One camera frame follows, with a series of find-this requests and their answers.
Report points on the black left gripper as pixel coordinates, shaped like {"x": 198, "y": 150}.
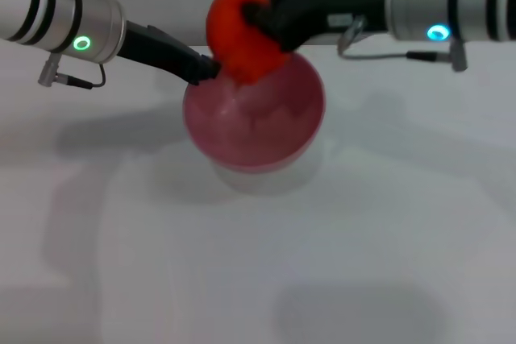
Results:
{"x": 157, "y": 50}

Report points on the pink plastic bowl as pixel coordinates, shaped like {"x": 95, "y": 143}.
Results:
{"x": 258, "y": 134}

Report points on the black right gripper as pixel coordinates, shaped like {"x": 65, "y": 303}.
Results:
{"x": 314, "y": 5}

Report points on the orange toy fruit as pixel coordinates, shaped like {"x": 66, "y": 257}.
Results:
{"x": 238, "y": 46}

